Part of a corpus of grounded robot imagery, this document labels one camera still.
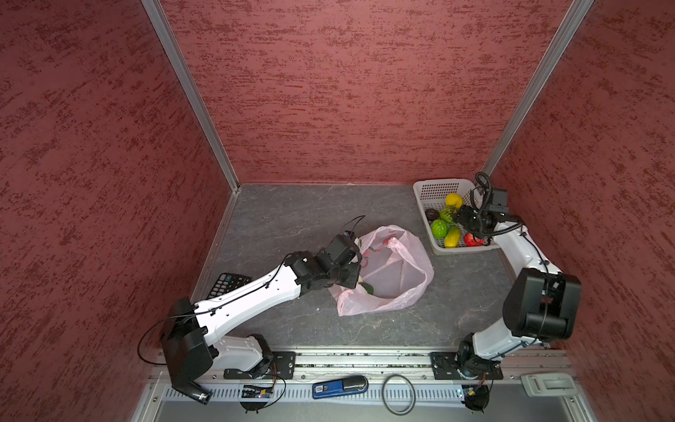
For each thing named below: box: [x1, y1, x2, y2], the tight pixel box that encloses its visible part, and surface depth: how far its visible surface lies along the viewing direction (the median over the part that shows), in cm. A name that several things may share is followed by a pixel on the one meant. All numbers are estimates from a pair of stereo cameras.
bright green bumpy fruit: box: [430, 218, 448, 239], surface depth 100 cm
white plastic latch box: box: [520, 372, 578, 398], surface depth 71 cm
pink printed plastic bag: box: [328, 225, 435, 317], surface depth 78 cm
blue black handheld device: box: [312, 375, 370, 401], surface depth 70 cm
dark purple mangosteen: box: [424, 208, 440, 222], surface depth 106 cm
